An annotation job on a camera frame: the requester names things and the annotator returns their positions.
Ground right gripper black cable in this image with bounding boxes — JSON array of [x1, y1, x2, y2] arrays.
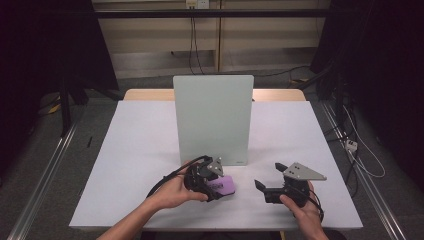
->
[[298, 185, 325, 223]]

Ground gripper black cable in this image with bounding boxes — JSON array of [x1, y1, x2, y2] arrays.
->
[[145, 155, 213, 199], [298, 185, 325, 223]]

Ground white cable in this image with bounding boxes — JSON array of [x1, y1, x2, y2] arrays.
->
[[342, 104, 386, 179]]

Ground wooden table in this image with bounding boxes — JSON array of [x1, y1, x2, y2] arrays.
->
[[123, 88, 307, 102]]

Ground black metal stand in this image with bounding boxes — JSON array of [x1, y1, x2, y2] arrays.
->
[[57, 75, 90, 138]]

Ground black curtain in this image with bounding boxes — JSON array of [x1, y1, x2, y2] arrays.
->
[[0, 0, 120, 174], [309, 0, 424, 183]]

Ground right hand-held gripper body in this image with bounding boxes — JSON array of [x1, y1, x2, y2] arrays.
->
[[264, 162, 328, 208]]

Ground white wall socket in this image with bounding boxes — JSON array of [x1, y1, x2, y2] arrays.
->
[[185, 0, 210, 10]]

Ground person's left hand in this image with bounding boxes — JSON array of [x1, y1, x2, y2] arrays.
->
[[151, 161, 209, 211]]

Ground aluminium floor rail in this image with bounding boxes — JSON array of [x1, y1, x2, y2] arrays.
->
[[6, 123, 80, 240], [319, 101, 408, 240]]

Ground black hanging cables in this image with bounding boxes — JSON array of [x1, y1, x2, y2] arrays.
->
[[187, 16, 205, 76]]

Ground pale green glass whiteboard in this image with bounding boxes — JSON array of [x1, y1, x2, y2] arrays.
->
[[172, 74, 255, 167]]

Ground person's right hand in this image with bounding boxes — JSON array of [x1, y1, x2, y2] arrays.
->
[[279, 181, 325, 234]]

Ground purple whiteboard eraser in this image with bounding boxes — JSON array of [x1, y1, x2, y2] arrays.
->
[[206, 175, 237, 197]]

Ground black horizontal metal bar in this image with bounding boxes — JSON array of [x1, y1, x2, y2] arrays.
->
[[94, 8, 334, 19]]

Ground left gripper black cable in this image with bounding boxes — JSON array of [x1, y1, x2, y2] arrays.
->
[[145, 155, 213, 199]]

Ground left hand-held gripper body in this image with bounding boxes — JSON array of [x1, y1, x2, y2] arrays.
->
[[184, 155, 225, 203]]

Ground white table cover sheet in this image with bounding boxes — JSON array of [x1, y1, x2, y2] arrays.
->
[[69, 100, 364, 231]]

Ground black floor cable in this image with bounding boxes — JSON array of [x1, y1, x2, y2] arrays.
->
[[253, 65, 312, 79]]

